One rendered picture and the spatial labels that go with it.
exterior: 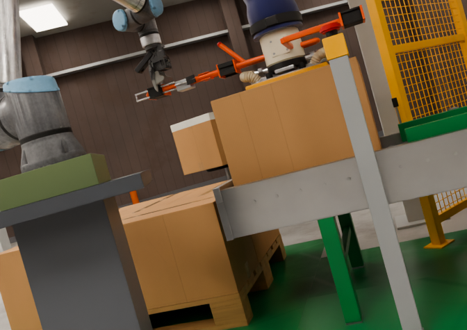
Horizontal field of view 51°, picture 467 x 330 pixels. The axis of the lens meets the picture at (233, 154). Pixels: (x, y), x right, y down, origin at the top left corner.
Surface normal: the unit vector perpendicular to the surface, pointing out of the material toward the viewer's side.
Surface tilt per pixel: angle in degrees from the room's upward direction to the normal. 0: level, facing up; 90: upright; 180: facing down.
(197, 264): 90
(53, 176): 90
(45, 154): 69
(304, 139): 90
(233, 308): 90
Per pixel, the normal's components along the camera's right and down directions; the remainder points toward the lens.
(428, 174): -0.27, 0.10
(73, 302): 0.12, -0.01
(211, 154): -0.58, 0.18
